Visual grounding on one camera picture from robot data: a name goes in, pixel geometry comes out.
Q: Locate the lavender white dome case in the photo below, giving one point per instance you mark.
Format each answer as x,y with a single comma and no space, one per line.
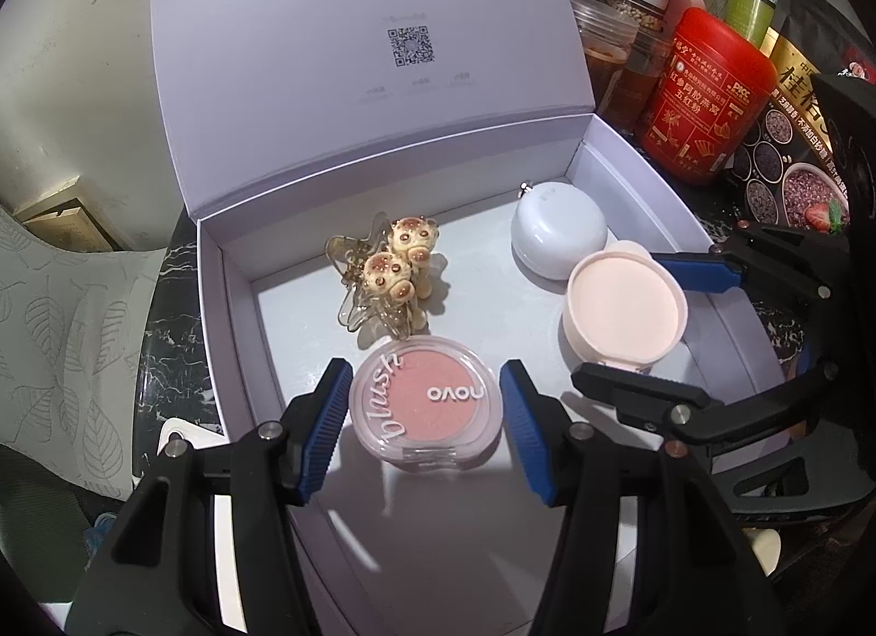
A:
554,232

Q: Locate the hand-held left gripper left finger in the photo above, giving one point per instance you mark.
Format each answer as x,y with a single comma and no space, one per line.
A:
325,424

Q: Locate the black and gold snack bag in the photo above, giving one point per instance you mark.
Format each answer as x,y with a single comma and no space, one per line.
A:
787,150

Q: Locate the cream and pink cosmetic jar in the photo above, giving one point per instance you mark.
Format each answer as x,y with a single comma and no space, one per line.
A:
623,307

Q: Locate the orange peel jar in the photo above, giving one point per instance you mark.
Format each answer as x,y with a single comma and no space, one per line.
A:
602,54

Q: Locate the green lidded can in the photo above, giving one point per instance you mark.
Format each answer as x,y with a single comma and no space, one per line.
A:
749,13

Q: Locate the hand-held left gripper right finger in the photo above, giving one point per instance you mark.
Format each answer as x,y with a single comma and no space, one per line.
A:
530,430

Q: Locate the wooden box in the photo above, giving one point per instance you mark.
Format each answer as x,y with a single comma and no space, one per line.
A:
68,225

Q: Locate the white gift box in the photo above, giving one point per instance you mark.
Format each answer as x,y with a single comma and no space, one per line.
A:
342,95

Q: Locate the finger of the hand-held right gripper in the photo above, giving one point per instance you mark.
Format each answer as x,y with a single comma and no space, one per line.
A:
691,273
636,389

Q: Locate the dark green seat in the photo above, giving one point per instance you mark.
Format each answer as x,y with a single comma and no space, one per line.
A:
41,526

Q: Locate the amber plastic jar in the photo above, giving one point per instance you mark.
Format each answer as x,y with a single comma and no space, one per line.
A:
647,81

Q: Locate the red canister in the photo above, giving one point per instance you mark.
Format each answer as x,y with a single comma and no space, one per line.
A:
705,102

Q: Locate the pink blush compact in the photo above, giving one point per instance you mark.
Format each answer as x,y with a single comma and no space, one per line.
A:
431,396

